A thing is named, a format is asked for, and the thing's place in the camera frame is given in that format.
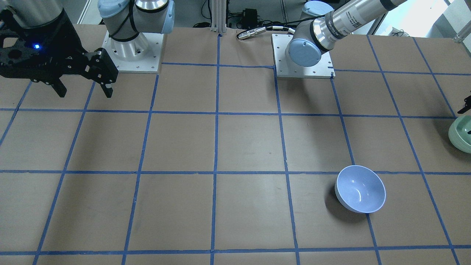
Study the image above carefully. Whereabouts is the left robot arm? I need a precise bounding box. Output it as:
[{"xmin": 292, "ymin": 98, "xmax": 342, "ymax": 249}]
[{"xmin": 276, "ymin": 0, "xmax": 470, "ymax": 117}]

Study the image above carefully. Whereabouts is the green ceramic bowl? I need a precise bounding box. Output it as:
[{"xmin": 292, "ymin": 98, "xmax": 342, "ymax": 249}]
[{"xmin": 449, "ymin": 115, "xmax": 471, "ymax": 153}]

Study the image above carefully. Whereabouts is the aluminium frame post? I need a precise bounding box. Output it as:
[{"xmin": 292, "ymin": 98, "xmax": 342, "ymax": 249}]
[{"xmin": 208, "ymin": 0, "xmax": 228, "ymax": 36}]

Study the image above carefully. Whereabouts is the black power brick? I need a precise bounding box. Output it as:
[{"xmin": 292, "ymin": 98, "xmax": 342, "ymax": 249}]
[{"xmin": 241, "ymin": 8, "xmax": 258, "ymax": 28}]

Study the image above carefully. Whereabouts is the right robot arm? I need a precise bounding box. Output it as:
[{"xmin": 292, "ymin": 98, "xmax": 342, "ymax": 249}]
[{"xmin": 1, "ymin": 0, "xmax": 175, "ymax": 98}]

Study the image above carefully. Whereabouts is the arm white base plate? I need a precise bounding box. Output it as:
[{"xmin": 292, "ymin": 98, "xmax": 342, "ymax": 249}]
[
  {"xmin": 272, "ymin": 34, "xmax": 335, "ymax": 78},
  {"xmin": 102, "ymin": 32, "xmax": 166, "ymax": 74}
]

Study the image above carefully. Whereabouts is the blue ceramic bowl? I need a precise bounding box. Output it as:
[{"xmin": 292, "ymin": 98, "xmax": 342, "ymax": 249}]
[{"xmin": 334, "ymin": 165, "xmax": 386, "ymax": 213}]

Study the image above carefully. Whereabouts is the silver cable connector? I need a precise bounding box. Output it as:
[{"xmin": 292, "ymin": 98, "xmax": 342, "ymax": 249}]
[{"xmin": 237, "ymin": 26, "xmax": 266, "ymax": 40}]

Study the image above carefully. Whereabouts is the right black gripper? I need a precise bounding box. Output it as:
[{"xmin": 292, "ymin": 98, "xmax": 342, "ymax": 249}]
[{"xmin": 0, "ymin": 8, "xmax": 119, "ymax": 98}]

